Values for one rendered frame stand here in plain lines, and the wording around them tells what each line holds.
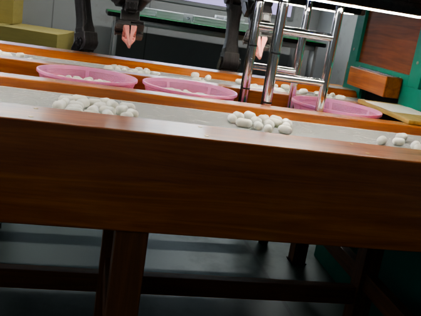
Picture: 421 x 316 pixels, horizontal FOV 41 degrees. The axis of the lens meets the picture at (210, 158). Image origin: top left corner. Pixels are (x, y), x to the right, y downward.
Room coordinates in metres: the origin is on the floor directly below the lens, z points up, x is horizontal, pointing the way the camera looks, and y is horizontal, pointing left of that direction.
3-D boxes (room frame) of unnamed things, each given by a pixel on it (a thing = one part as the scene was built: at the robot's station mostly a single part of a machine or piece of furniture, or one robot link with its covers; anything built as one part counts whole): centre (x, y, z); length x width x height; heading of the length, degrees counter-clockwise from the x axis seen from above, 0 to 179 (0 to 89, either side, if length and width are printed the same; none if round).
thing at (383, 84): (2.05, -0.53, 0.83); 0.30 x 0.06 x 0.07; 12
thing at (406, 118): (1.71, -0.56, 0.77); 0.33 x 0.15 x 0.01; 12
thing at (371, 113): (1.66, -0.34, 0.72); 0.27 x 0.27 x 0.10
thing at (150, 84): (1.57, 0.09, 0.72); 0.27 x 0.27 x 0.10
